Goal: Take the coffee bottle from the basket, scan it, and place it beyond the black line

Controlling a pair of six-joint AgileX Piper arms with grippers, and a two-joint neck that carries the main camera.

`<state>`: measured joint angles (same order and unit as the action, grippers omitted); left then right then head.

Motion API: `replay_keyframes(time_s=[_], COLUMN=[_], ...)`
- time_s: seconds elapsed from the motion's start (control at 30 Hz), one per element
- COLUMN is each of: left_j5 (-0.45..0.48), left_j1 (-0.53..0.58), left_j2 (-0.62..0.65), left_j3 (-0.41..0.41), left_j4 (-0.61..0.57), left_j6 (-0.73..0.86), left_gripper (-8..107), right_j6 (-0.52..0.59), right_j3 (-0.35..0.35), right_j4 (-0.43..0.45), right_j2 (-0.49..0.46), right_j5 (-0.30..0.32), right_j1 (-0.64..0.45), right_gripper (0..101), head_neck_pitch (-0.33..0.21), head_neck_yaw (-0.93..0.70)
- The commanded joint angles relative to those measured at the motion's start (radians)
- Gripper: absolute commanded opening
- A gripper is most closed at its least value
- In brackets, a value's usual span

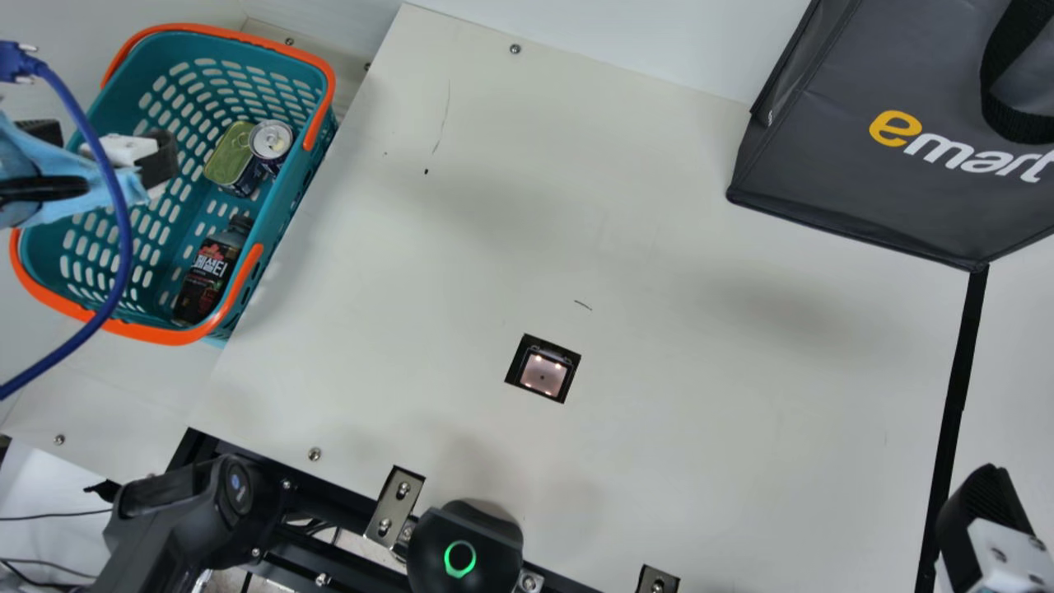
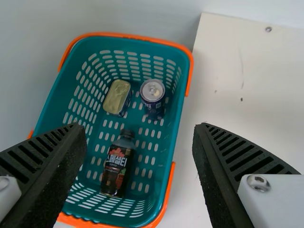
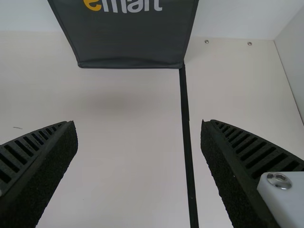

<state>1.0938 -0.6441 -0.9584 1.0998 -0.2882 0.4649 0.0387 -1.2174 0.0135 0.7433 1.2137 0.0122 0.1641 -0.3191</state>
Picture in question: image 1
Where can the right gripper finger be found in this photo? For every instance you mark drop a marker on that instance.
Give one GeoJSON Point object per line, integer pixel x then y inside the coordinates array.
{"type": "Point", "coordinates": [980, 502]}

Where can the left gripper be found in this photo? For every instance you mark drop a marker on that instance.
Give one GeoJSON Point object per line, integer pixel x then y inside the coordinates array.
{"type": "Point", "coordinates": [49, 165]}

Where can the dark coffee bottle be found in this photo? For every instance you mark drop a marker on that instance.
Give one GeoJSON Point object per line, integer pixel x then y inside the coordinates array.
{"type": "Point", "coordinates": [207, 272]}

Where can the teal shopping basket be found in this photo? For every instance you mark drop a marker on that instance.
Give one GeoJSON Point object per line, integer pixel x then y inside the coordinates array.
{"type": "Point", "coordinates": [177, 91]}

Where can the rectangular tin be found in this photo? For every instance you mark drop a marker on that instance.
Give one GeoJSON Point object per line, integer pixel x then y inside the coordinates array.
{"type": "Point", "coordinates": [228, 161]}

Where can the black strip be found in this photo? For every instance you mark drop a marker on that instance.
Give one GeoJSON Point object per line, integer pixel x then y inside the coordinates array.
{"type": "Point", "coordinates": [955, 395]}

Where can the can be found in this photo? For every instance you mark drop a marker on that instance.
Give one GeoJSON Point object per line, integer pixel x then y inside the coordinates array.
{"type": "Point", "coordinates": [270, 140]}

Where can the small square scanner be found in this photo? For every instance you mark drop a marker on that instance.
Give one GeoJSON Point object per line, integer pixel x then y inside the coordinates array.
{"type": "Point", "coordinates": [543, 369]}

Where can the black device with green light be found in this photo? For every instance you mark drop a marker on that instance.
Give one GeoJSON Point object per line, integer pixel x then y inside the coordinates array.
{"type": "Point", "coordinates": [465, 548]}

